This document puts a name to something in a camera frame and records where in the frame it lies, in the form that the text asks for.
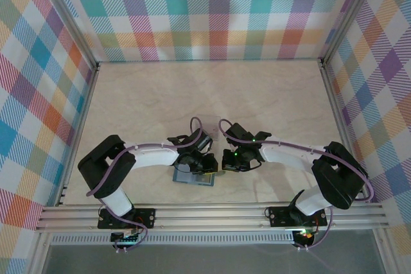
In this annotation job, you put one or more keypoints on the teal leather card holder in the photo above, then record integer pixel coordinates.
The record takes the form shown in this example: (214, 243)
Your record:
(183, 179)

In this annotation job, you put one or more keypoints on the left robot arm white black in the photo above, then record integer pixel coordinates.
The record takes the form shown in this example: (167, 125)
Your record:
(112, 184)

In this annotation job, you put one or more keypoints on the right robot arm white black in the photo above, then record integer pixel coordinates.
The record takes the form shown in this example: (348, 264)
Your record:
(340, 187)

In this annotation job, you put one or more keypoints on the right controller circuit board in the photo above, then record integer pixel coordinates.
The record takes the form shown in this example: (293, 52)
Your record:
(306, 237)

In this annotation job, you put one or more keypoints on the controller circuit board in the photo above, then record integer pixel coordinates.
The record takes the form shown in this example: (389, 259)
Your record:
(126, 238)
(306, 237)

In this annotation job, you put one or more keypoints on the left controller circuit board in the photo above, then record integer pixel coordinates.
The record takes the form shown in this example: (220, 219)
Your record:
(126, 238)

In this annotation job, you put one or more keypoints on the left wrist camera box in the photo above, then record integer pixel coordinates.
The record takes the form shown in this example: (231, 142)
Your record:
(203, 140)

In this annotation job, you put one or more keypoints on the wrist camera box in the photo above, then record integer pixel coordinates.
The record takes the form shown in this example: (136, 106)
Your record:
(238, 132)
(203, 140)

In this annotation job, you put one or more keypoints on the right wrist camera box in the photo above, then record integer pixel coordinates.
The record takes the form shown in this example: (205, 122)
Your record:
(238, 132)

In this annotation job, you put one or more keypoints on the aluminium mounting rail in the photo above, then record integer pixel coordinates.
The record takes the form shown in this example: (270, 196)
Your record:
(208, 219)

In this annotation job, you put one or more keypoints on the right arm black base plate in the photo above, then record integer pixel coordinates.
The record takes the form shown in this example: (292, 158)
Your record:
(279, 217)

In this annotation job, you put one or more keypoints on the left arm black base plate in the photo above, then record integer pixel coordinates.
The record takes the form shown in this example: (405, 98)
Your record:
(147, 217)

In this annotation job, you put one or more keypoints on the aluminium table side rail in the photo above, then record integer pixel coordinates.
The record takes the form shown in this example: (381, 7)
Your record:
(83, 116)
(337, 116)

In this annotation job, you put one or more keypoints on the aluminium frame leg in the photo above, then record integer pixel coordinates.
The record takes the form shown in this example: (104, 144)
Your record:
(38, 254)
(386, 254)

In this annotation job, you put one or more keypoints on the aluminium corner frame post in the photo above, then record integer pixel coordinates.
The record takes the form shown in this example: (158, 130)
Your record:
(350, 14)
(69, 20)

